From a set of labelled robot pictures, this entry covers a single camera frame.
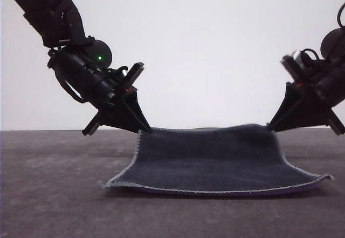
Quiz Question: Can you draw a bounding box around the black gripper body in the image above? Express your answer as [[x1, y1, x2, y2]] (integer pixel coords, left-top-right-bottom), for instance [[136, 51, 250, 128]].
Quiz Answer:
[[280, 55, 345, 136], [47, 47, 146, 137]]

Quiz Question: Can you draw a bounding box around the purple towel with grey hem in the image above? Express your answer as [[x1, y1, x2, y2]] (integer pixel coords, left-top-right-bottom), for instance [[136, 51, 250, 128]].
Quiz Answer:
[[99, 124, 335, 196]]

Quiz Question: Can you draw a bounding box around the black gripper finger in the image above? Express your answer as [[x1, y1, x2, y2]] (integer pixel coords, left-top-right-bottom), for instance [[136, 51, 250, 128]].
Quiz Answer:
[[120, 87, 153, 134], [265, 81, 308, 131], [98, 105, 143, 134], [270, 94, 334, 132]]

